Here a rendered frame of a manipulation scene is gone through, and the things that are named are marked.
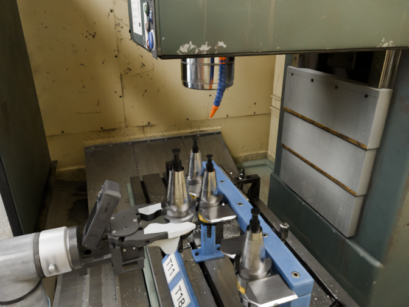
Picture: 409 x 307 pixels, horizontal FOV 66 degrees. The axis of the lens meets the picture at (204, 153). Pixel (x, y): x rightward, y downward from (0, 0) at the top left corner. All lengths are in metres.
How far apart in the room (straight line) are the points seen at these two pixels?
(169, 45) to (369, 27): 0.44
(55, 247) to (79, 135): 1.50
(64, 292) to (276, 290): 0.90
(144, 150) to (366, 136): 1.35
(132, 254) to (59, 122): 1.50
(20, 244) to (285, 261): 0.43
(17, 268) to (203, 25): 0.50
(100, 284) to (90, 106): 1.08
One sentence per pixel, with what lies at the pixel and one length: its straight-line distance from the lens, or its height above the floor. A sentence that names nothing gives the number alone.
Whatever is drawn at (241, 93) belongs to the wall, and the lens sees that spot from 2.16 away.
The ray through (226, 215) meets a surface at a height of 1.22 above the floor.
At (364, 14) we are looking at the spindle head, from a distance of 0.80.
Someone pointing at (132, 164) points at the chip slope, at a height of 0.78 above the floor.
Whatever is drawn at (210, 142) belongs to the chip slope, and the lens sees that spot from 2.11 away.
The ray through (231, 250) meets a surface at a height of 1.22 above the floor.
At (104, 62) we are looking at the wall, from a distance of 1.93.
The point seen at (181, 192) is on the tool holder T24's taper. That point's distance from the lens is 0.55.
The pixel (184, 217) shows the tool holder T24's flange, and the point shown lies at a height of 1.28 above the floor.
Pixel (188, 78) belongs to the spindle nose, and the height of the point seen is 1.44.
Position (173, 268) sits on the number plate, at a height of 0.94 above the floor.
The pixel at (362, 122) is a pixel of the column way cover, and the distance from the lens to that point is 1.06.
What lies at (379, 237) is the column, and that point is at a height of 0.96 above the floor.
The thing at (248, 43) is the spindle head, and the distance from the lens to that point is 0.65.
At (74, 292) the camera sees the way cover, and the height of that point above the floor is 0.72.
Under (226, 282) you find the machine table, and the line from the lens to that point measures 0.98.
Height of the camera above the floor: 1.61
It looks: 24 degrees down
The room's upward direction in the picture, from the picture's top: straight up
